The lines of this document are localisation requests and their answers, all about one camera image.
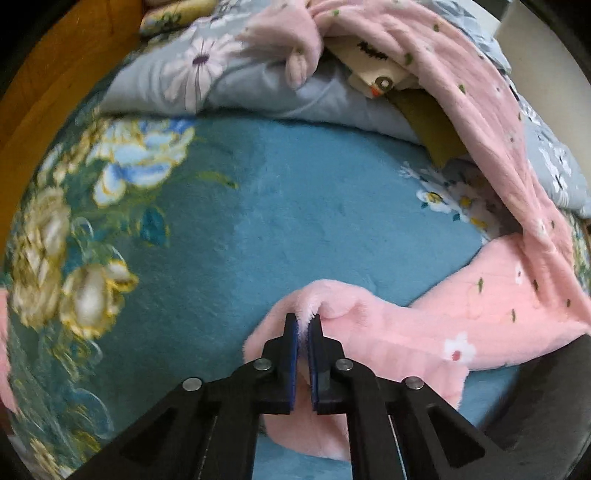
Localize grey daisy print duvet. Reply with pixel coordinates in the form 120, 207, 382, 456
100, 1, 590, 219

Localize pink fleece floral garment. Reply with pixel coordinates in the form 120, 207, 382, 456
237, 0, 591, 462

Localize grey chair seat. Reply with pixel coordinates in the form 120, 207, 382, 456
485, 335, 590, 479

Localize wooden headboard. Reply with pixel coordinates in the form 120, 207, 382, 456
0, 0, 144, 241

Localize teal floral bed blanket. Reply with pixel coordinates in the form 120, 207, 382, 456
4, 103, 590, 479

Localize pink white zigzag towel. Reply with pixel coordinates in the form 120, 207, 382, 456
0, 288, 18, 414

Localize olive green garment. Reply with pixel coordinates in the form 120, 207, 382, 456
389, 89, 468, 169

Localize cream cartoon print garment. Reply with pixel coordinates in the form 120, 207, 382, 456
325, 36, 419, 99

